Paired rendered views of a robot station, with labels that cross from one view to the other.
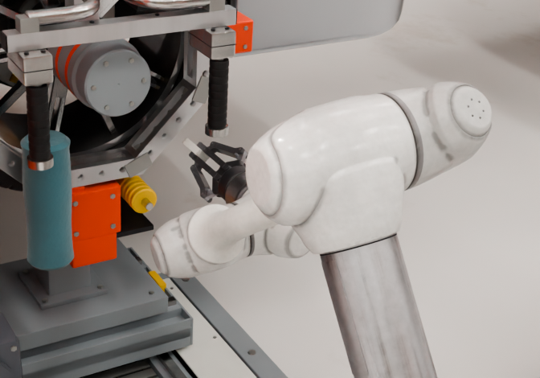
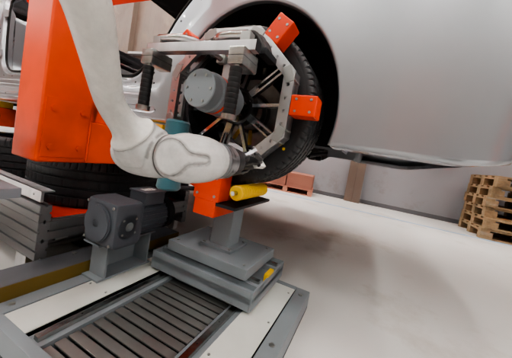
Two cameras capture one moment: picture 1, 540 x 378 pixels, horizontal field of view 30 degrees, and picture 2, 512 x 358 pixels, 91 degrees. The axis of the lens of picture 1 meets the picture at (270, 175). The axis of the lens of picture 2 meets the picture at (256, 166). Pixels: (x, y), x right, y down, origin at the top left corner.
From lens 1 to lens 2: 1.74 m
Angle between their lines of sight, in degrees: 59
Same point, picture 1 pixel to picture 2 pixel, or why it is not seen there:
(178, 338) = (241, 302)
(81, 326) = (201, 257)
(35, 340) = (181, 250)
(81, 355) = (192, 270)
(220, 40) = (234, 50)
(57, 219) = not seen: hidden behind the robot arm
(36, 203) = not seen: hidden behind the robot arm
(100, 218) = (209, 189)
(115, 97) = (195, 94)
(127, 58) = (205, 73)
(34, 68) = (145, 53)
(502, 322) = not seen: outside the picture
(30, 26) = (156, 39)
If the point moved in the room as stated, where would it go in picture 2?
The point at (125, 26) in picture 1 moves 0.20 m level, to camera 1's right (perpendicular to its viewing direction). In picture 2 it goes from (194, 43) to (221, 21)
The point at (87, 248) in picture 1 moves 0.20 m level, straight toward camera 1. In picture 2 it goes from (200, 203) to (148, 205)
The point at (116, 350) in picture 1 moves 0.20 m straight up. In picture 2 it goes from (208, 281) to (216, 232)
